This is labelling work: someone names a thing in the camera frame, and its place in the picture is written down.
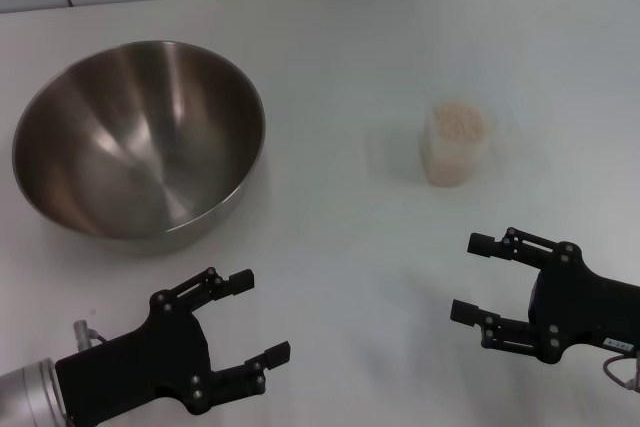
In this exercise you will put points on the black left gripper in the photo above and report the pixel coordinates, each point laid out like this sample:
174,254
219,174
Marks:
150,357

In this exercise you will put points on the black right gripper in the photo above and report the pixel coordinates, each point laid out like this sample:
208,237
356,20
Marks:
585,307

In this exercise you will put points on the clear plastic cup of rice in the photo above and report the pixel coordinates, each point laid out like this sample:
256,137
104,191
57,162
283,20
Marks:
457,123

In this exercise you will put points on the stainless steel mixing bowl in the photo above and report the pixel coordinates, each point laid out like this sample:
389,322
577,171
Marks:
140,147

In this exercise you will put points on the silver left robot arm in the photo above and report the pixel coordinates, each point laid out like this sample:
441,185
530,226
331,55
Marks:
30,392

